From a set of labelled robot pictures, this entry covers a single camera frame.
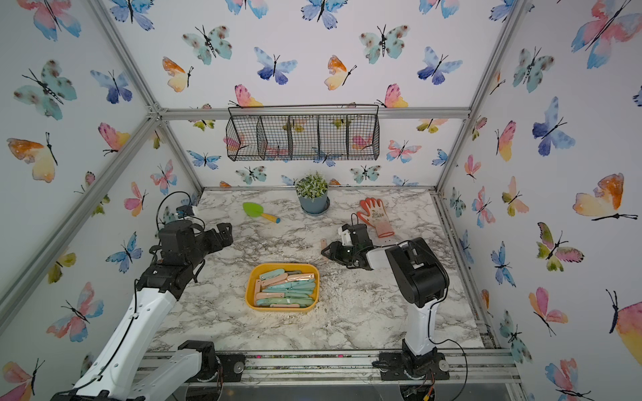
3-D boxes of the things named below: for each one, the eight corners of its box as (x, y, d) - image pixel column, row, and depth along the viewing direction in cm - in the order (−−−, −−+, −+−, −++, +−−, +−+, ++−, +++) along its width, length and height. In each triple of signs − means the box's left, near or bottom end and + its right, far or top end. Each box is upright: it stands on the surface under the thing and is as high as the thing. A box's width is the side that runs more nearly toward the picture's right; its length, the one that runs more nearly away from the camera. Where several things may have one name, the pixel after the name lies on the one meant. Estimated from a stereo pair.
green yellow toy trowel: (240, 211, 115) (238, 208, 113) (248, 203, 118) (246, 200, 116) (276, 227, 110) (275, 223, 108) (283, 217, 113) (282, 214, 111)
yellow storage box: (242, 312, 87) (238, 307, 83) (251, 268, 97) (249, 263, 94) (319, 312, 87) (318, 307, 83) (320, 268, 97) (320, 263, 94)
